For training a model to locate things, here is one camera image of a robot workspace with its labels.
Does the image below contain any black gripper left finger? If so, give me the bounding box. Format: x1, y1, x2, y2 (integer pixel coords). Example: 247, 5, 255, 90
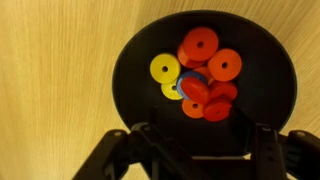
71, 122, 208, 180

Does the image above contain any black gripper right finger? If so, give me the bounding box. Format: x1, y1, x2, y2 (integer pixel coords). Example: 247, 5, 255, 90
229, 107, 320, 180

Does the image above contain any orange wooden ring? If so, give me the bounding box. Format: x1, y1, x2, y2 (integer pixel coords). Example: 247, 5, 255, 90
207, 48, 243, 83
179, 76, 211, 105
193, 65, 215, 85
181, 98, 205, 120

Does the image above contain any black bowl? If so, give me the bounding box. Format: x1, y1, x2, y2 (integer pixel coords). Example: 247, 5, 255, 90
111, 9, 298, 157

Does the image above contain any blue wooden ring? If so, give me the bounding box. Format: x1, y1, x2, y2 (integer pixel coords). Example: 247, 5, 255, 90
175, 70, 209, 101

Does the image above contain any yellow wooden ring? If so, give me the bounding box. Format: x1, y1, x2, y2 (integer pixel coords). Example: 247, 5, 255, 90
160, 79, 184, 101
149, 52, 182, 85

